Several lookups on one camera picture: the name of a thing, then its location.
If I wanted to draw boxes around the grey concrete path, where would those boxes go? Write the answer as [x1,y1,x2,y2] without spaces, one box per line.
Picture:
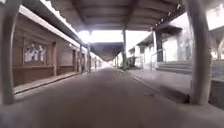
[0,66,224,128]

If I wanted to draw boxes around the brown building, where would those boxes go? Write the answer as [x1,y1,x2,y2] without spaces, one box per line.
[11,4,105,88]

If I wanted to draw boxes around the dark canopy roof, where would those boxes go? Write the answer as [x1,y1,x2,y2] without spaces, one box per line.
[19,0,224,62]

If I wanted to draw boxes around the grey side pavement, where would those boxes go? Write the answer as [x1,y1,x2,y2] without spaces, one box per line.
[127,68,224,110]

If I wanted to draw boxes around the pale building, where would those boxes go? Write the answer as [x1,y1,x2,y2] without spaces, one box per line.
[115,3,224,82]

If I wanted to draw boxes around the grey concrete steps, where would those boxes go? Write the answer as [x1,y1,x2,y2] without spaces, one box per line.
[156,59,194,75]

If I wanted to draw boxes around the pale pavement strip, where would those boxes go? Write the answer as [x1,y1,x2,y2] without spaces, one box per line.
[13,71,80,95]

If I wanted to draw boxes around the grey canopy post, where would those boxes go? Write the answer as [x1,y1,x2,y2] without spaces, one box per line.
[121,26,128,71]
[0,0,22,106]
[85,43,92,74]
[184,0,213,106]

